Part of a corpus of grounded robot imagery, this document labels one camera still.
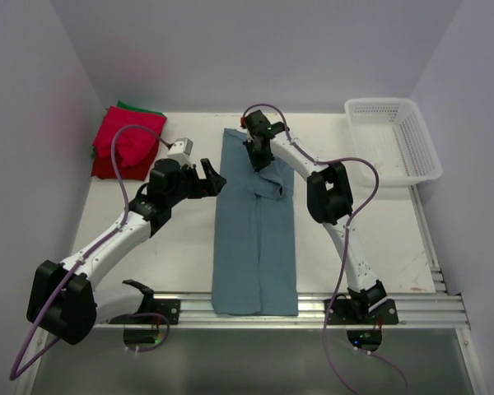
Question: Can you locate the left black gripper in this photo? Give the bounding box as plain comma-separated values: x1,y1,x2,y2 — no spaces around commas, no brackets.
166,158,225,207

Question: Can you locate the blue-grey t shirt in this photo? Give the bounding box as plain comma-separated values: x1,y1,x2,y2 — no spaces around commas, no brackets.
212,128,298,316

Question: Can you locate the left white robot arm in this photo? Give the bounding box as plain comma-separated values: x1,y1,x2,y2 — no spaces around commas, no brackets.
26,158,226,345

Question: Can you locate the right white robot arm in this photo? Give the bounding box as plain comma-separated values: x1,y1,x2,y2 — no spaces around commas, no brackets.
240,105,387,323

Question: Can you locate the red folded t shirt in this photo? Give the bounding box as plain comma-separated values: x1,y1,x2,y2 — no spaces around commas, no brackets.
91,101,167,181

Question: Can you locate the green folded t shirt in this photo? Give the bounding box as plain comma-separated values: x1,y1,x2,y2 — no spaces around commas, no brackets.
91,100,167,167

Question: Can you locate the white plastic basket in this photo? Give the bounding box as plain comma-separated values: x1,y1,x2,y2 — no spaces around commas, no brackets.
344,98,442,187

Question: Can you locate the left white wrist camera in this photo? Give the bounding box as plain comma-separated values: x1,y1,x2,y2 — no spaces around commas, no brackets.
167,137,193,166

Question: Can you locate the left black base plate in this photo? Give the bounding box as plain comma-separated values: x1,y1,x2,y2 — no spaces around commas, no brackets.
108,299,180,326

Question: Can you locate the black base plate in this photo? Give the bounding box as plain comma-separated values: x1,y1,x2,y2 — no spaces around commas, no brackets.
108,299,180,326
324,294,399,326

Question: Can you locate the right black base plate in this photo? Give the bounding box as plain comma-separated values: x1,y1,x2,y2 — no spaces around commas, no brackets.
324,294,399,326

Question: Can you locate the aluminium mounting rail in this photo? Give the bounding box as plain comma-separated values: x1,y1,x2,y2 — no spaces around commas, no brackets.
94,286,468,329

